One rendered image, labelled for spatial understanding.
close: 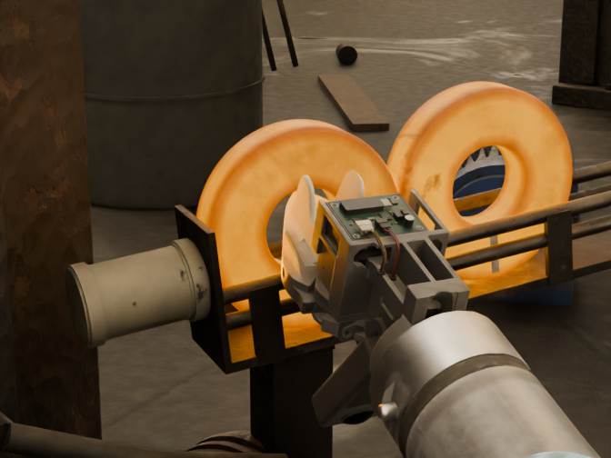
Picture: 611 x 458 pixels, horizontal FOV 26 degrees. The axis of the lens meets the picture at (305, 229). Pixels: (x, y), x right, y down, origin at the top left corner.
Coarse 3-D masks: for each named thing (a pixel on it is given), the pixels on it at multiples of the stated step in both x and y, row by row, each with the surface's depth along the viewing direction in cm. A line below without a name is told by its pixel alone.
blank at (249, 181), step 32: (288, 128) 94; (320, 128) 94; (224, 160) 94; (256, 160) 93; (288, 160) 94; (320, 160) 95; (352, 160) 96; (224, 192) 93; (256, 192) 94; (288, 192) 95; (384, 192) 98; (224, 224) 93; (256, 224) 94; (224, 256) 94; (256, 256) 95; (288, 320) 97
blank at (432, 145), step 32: (448, 96) 99; (480, 96) 99; (512, 96) 100; (416, 128) 99; (448, 128) 98; (480, 128) 100; (512, 128) 101; (544, 128) 102; (416, 160) 98; (448, 160) 99; (512, 160) 103; (544, 160) 103; (448, 192) 100; (512, 192) 104; (544, 192) 104; (448, 224) 101; (512, 256) 104
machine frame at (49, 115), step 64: (0, 0) 100; (64, 0) 106; (0, 64) 101; (64, 64) 107; (0, 128) 102; (64, 128) 109; (64, 192) 110; (64, 256) 111; (64, 320) 113; (64, 384) 114
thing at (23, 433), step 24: (0, 432) 87; (24, 432) 87; (48, 432) 88; (48, 456) 88; (72, 456) 89; (96, 456) 89; (120, 456) 90; (144, 456) 91; (168, 456) 92; (192, 456) 92; (216, 456) 92; (240, 456) 93; (264, 456) 93
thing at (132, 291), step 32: (128, 256) 93; (160, 256) 93; (192, 256) 93; (96, 288) 90; (128, 288) 91; (160, 288) 92; (192, 288) 92; (96, 320) 90; (128, 320) 91; (160, 320) 93; (192, 320) 95
